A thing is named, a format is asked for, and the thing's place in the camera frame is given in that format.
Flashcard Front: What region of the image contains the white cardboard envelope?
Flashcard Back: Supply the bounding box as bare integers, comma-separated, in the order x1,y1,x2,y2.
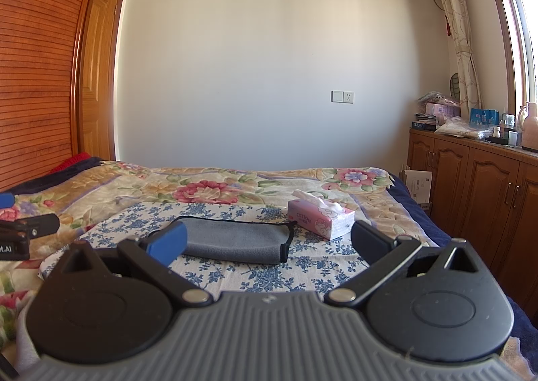
401,164,433,205

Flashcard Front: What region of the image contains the red cloth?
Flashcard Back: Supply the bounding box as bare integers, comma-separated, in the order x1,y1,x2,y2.
50,152,91,174

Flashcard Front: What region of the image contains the wooden window frame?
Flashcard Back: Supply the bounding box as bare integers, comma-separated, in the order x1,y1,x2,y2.
477,0,538,113

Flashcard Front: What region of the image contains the pink bottle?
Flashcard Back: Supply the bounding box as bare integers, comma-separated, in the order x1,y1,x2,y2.
521,102,538,151

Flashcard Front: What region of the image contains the patterned beige curtain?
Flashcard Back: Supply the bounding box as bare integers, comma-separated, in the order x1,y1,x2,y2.
424,0,483,119

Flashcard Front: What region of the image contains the blue printed box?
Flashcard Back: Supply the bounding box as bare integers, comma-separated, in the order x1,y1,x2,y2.
470,108,500,125

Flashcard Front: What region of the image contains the pink tissue box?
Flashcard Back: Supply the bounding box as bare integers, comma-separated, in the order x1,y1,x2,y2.
287,189,356,240

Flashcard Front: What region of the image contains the blue floral white cloth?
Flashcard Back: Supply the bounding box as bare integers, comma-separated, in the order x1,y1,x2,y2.
40,201,438,294

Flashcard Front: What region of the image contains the clear plastic bag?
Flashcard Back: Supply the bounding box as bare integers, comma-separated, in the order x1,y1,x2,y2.
435,116,496,140

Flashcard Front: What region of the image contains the pink cardboard box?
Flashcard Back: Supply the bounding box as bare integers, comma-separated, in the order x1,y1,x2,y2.
425,102,461,118

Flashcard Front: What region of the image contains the floral bedspread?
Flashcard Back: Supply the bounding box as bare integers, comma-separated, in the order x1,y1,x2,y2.
0,160,538,381

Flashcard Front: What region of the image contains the wooden room door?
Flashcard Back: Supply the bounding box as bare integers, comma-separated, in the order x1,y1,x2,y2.
78,0,127,161

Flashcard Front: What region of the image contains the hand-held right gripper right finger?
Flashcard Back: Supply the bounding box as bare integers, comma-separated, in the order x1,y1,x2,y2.
323,220,485,307

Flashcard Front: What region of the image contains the purple and grey towel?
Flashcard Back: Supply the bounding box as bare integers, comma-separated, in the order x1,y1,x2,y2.
147,216,295,265

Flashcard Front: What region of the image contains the floral quilt bed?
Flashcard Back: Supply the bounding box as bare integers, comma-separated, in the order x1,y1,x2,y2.
6,156,538,360

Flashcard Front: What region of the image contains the stack of books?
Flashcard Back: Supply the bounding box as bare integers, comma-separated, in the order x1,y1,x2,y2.
412,113,440,131

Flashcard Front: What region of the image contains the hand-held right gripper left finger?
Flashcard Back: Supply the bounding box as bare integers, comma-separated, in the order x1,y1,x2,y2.
54,221,215,308

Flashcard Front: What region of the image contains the wooden cabinet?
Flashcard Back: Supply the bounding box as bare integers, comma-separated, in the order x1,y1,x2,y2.
408,128,538,318

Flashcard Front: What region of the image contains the louvred wooden wardrobe door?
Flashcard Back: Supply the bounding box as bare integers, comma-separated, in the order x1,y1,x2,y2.
0,0,111,192

